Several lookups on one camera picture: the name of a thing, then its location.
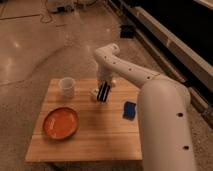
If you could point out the orange plate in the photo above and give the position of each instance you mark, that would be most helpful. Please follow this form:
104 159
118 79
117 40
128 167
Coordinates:
60 123

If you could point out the wooden board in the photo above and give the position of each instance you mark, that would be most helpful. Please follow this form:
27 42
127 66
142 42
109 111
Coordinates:
103 133

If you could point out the white rectangular block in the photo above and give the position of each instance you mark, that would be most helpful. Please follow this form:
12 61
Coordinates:
94 94

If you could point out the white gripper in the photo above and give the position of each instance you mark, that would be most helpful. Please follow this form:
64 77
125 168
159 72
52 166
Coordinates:
104 79

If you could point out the black box on floor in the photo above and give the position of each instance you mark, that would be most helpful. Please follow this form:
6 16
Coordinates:
127 31

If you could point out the white ceramic cup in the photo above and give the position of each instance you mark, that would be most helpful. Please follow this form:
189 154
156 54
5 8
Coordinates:
67 86

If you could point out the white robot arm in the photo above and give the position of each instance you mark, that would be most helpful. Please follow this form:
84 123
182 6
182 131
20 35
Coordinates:
162 104

